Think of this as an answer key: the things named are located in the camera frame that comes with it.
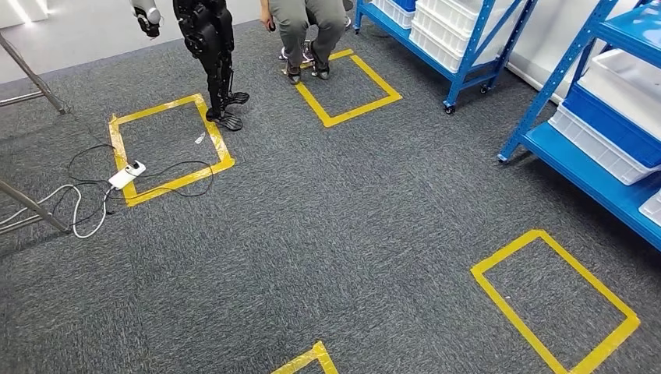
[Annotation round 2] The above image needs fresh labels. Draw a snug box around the blue metal shelf rack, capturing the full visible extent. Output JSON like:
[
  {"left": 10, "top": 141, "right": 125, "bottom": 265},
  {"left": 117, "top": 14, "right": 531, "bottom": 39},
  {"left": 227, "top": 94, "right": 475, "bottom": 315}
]
[
  {"left": 352, "top": 0, "right": 538, "bottom": 115},
  {"left": 497, "top": 0, "right": 661, "bottom": 252}
]

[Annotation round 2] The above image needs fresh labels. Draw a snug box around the person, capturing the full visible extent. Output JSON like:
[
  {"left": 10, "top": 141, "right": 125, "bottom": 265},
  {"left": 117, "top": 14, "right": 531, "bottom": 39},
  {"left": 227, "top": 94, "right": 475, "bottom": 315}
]
[{"left": 260, "top": 0, "right": 349, "bottom": 85}]

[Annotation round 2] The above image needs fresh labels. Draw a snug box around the chrome stool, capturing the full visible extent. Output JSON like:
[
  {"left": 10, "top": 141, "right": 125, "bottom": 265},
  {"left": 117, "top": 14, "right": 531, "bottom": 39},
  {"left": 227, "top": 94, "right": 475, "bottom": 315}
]
[{"left": 278, "top": 38, "right": 331, "bottom": 79}]

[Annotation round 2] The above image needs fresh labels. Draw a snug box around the black humanoid robot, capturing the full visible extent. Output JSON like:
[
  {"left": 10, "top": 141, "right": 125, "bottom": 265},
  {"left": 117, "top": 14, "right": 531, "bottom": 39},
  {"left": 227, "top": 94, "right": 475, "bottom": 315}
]
[{"left": 129, "top": 0, "right": 252, "bottom": 132}]

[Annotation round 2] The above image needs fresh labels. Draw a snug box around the yellow floor tape square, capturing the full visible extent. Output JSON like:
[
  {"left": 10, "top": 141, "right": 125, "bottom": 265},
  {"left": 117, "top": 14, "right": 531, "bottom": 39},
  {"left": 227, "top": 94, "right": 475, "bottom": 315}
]
[
  {"left": 108, "top": 93, "right": 236, "bottom": 209},
  {"left": 294, "top": 48, "right": 404, "bottom": 129},
  {"left": 270, "top": 340, "right": 341, "bottom": 374},
  {"left": 469, "top": 229, "right": 642, "bottom": 374}
]

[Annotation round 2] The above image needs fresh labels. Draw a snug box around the white power strip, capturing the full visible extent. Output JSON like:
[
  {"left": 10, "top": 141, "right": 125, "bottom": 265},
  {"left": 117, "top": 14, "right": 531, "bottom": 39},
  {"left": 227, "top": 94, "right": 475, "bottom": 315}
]
[{"left": 107, "top": 160, "right": 147, "bottom": 191}]

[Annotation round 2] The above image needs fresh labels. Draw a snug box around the stainless steel table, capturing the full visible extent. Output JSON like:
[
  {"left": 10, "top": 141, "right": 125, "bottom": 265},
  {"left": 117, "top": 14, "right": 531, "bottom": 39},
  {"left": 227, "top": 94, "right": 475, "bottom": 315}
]
[{"left": 0, "top": 30, "right": 71, "bottom": 236}]

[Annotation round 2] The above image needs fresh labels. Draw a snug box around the black floor cable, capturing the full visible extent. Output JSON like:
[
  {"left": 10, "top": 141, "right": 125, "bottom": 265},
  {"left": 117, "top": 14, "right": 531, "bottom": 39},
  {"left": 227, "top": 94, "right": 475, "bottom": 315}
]
[{"left": 67, "top": 143, "right": 215, "bottom": 231}]

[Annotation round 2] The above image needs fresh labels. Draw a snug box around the white floor cable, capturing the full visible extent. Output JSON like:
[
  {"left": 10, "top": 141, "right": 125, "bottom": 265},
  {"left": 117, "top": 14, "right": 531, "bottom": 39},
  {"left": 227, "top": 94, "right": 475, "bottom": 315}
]
[{"left": 0, "top": 184, "right": 109, "bottom": 240}]

